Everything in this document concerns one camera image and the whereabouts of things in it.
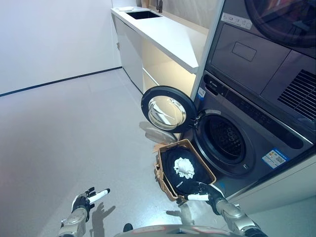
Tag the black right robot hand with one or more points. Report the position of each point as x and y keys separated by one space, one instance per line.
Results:
x=212 y=193

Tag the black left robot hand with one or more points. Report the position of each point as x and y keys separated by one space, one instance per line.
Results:
x=80 y=203

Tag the white garment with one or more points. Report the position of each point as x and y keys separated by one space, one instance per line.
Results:
x=184 y=168

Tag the black garment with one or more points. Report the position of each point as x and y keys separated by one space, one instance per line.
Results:
x=170 y=165

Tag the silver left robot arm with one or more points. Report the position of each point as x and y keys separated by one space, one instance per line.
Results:
x=74 y=219

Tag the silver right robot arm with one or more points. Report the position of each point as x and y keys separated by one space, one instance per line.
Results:
x=234 y=214

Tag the brown wicker basket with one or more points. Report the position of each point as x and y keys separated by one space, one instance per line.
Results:
x=164 y=181

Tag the grey washing machine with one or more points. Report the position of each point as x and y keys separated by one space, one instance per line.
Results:
x=259 y=123

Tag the round washing machine door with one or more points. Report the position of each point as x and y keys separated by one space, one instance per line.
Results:
x=145 y=108

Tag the silver robot torso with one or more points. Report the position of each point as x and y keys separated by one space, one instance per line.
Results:
x=160 y=230

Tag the blue energy label sticker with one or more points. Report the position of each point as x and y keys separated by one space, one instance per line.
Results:
x=275 y=158

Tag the small blue white sticker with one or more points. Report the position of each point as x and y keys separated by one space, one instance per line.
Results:
x=201 y=93

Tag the grey dryer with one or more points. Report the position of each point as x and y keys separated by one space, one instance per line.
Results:
x=247 y=56

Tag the white cabinet side panel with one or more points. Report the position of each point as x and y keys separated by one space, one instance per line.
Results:
x=209 y=32

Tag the white counter cabinet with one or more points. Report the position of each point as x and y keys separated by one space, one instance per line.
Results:
x=158 y=32

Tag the white dryer label strip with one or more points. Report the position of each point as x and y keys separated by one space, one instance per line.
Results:
x=235 y=19

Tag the black sink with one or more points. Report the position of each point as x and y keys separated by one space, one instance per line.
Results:
x=144 y=14

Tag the dark faucet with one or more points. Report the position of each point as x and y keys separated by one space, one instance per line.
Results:
x=160 y=6

